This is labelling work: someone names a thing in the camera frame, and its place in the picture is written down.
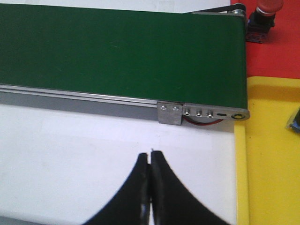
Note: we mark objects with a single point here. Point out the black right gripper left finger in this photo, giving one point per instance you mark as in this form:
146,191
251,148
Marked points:
131,204

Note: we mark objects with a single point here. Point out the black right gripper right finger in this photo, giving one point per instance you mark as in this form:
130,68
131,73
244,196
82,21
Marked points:
172,202

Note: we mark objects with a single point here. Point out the yellow mushroom push button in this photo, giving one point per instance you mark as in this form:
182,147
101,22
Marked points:
294,122

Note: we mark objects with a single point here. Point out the red mushroom push button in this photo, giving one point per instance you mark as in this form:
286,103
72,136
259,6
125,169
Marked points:
262,20

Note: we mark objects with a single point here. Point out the yellow plate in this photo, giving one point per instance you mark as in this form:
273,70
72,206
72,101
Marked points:
268,154

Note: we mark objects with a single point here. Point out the green conveyor belt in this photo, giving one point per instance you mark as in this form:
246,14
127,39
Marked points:
190,58

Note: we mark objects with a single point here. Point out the red plate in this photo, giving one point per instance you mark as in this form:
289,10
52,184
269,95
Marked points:
279,55

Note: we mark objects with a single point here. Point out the metal conveyor end bracket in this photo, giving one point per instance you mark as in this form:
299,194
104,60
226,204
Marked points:
172,113

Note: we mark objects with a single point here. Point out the aluminium conveyor side rail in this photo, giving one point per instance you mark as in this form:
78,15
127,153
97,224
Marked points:
79,102

